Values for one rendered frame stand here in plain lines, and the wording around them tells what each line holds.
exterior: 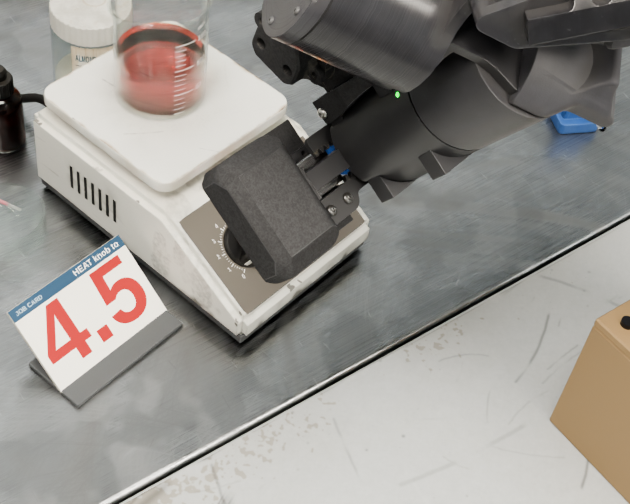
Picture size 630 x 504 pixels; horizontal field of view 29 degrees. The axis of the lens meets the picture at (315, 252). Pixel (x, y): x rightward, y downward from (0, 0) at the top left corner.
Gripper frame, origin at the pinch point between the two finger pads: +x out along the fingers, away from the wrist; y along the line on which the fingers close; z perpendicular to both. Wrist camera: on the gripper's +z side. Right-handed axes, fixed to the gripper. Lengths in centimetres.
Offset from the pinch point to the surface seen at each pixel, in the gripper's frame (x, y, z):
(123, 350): 18.2, 7.4, -3.7
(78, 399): 17.7, 11.8, -4.4
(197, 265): 14.2, 1.8, -1.8
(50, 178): 24.3, 2.0, 8.1
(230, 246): 13.3, -0.5, -2.0
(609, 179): 11.0, -30.0, -14.7
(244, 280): 13.5, 0.0, -4.2
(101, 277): 18.0, 5.9, 0.9
